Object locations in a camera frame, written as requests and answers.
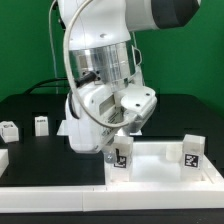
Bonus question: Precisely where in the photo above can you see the white square table top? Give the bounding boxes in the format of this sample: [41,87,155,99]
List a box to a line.
[105,142,224,184]

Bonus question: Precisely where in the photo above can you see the white U-shaped obstacle fence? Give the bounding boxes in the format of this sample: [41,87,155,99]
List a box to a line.
[0,148,224,213]

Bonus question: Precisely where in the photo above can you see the grey cable right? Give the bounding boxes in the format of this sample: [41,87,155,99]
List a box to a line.
[63,0,138,129]

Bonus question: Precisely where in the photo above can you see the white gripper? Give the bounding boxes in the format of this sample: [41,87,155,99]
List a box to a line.
[65,83,157,164]

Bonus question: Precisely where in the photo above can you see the white cable left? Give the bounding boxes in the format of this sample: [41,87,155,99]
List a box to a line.
[48,0,60,95]

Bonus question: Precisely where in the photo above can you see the white marker sheet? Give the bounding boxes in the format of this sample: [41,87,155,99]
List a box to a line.
[57,120,142,136]

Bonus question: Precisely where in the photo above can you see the black cable at base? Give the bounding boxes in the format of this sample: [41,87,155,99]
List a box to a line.
[25,77,71,95]

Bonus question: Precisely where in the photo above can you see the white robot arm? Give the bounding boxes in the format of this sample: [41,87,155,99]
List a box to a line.
[58,0,201,163]

